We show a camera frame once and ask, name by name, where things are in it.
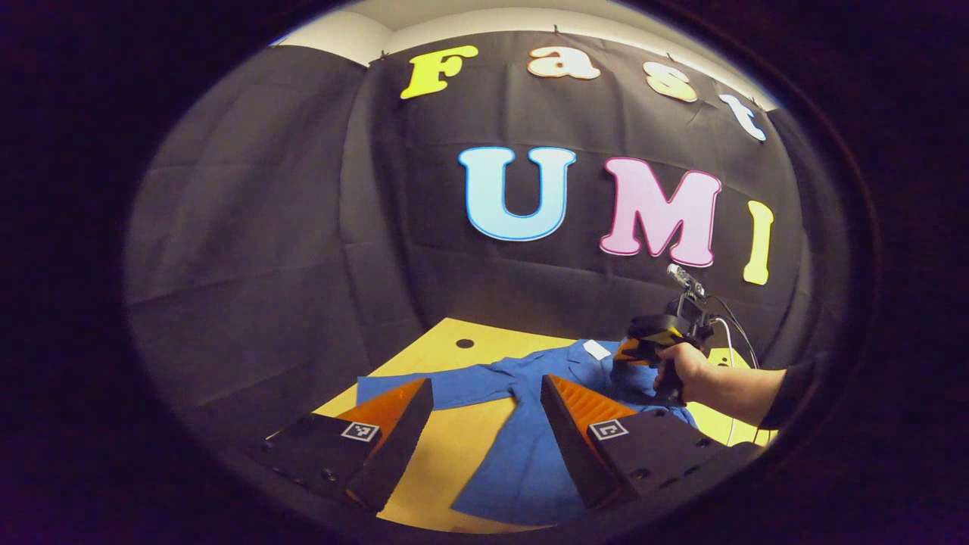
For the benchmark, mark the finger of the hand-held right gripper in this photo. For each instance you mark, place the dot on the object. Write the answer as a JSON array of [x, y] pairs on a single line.
[[651, 325]]

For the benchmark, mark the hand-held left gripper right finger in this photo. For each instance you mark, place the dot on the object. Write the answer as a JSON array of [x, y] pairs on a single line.
[[568, 446]]

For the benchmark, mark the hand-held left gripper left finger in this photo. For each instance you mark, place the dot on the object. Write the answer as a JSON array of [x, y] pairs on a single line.
[[401, 439]]

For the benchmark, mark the black backdrop cloth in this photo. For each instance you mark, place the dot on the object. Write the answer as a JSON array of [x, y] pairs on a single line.
[[265, 227]]

